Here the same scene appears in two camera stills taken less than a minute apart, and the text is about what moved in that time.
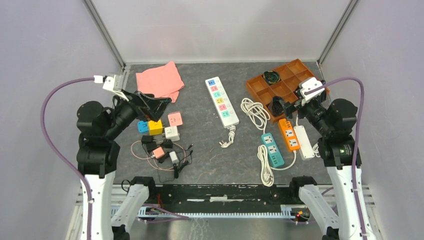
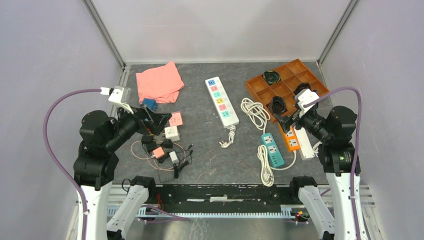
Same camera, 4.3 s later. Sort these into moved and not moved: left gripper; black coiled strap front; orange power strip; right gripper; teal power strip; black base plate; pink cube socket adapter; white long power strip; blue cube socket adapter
Moved: right gripper; blue cube socket adapter; left gripper
Not moved: pink cube socket adapter; black base plate; teal power strip; orange power strip; white long power strip; black coiled strap front
